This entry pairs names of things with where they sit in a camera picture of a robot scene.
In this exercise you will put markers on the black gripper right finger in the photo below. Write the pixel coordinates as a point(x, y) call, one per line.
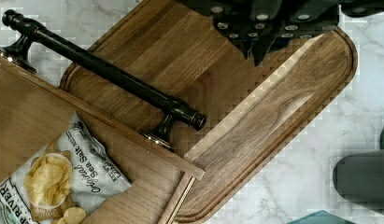
point(284, 20)

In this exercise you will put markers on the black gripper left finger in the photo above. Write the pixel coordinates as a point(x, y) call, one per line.
point(250, 25)

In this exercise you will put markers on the wooden drawer with black handle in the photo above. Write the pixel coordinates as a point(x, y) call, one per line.
point(33, 113)

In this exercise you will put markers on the wooden cutting board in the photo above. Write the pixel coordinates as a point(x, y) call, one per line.
point(252, 111)

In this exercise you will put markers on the dark grey object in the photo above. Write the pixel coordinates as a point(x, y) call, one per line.
point(359, 178)

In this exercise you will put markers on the teal object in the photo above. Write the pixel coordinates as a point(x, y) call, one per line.
point(321, 217)

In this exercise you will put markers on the white potato chips bag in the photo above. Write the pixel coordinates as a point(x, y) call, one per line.
point(60, 180)

